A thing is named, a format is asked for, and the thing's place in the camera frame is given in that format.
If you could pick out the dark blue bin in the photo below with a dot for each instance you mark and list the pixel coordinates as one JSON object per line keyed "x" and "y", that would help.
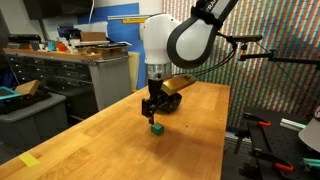
{"x": 68, "y": 32}

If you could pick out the teal flat item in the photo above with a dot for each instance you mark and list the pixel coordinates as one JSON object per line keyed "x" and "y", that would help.
{"x": 8, "y": 93}

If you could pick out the black flat tray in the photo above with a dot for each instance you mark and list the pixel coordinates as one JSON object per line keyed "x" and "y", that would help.
{"x": 23, "y": 100}

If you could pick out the brown cardboard box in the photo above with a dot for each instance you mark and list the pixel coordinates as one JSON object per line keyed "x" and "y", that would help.
{"x": 93, "y": 36}

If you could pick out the white round lamp shade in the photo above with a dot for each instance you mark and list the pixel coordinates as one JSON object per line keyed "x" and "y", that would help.
{"x": 311, "y": 131}

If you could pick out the grey plastic storage bin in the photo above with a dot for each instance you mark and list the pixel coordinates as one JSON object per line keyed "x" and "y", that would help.
{"x": 33, "y": 123}

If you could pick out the orange small item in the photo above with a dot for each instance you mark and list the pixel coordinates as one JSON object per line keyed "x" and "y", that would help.
{"x": 61, "y": 47}

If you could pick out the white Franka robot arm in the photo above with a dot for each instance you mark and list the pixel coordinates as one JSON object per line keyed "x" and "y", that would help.
{"x": 156, "y": 33}

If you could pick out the grey tool cabinet with drawers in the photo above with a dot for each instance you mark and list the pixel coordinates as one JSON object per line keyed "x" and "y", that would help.
{"x": 110, "y": 83}

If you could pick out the blue board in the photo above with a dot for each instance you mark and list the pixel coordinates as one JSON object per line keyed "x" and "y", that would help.
{"x": 123, "y": 33}

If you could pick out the green block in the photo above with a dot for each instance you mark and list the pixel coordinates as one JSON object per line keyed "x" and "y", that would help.
{"x": 157, "y": 129}

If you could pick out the yellow bar tool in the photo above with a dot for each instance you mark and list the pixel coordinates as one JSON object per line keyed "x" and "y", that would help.
{"x": 133, "y": 21}

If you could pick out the wooden block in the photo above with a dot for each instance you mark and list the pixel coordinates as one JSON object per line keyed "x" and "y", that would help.
{"x": 27, "y": 87}

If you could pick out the silver aluminium extrusion bar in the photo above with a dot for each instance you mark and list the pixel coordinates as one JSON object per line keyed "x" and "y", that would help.
{"x": 311, "y": 162}
{"x": 292, "y": 124}

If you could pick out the beige panel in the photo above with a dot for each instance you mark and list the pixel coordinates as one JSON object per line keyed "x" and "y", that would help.
{"x": 134, "y": 70}

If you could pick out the black bar camera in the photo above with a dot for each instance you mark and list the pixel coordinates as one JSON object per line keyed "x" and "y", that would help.
{"x": 247, "y": 38}

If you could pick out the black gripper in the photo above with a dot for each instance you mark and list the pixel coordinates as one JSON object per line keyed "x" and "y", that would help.
{"x": 155, "y": 89}

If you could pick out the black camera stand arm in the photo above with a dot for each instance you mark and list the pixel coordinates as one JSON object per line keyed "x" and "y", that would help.
{"x": 290, "y": 60}

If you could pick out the black wall monitor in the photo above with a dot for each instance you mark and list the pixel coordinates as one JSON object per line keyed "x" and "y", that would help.
{"x": 56, "y": 8}

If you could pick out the teal cup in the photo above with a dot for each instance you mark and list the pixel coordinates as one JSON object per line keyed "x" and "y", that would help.
{"x": 51, "y": 45}

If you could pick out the black perforated breadboard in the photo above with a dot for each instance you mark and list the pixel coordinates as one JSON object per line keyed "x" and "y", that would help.
{"x": 283, "y": 143}

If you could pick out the black bowl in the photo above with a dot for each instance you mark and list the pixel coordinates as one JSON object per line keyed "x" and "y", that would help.
{"x": 174, "y": 102}

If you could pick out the black long box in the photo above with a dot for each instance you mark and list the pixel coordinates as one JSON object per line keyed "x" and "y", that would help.
{"x": 23, "y": 38}

